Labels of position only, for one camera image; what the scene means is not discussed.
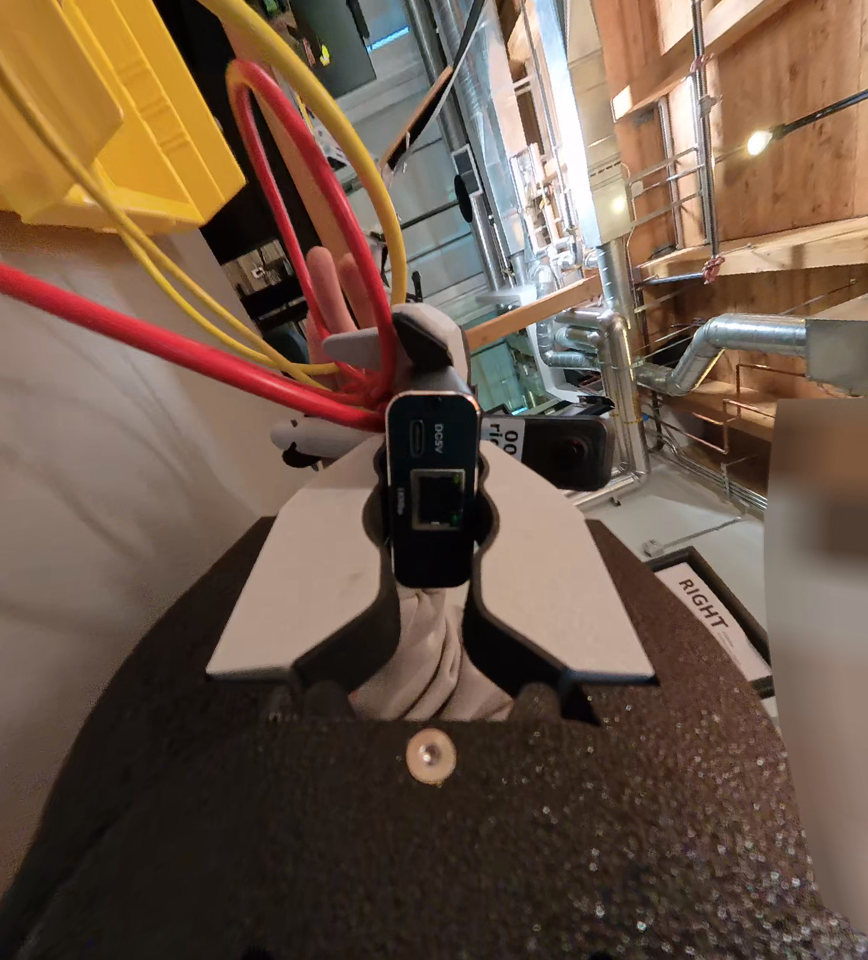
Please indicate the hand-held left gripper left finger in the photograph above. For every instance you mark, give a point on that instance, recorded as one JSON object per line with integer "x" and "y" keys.
{"x": 306, "y": 585}

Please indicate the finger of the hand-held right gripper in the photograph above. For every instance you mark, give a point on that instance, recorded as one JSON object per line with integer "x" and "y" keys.
{"x": 441, "y": 345}

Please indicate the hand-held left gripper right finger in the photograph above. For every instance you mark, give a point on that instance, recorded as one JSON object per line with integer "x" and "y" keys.
{"x": 561, "y": 592}

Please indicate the black ethernet splitter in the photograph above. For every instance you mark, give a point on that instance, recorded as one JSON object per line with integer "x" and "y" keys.
{"x": 434, "y": 555}

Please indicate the yellow plastic bin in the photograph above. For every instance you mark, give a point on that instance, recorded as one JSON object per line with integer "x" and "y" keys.
{"x": 141, "y": 135}

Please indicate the person's right hand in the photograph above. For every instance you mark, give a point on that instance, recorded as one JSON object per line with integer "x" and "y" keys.
{"x": 325, "y": 300}

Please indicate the silver vertical pipe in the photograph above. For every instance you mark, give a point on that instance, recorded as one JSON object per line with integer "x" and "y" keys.
{"x": 618, "y": 375}

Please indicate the framed checker marker poster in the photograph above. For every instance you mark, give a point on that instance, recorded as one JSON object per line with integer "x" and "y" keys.
{"x": 711, "y": 615}

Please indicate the silver ventilation duct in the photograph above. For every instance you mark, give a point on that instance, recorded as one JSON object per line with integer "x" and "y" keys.
{"x": 756, "y": 334}

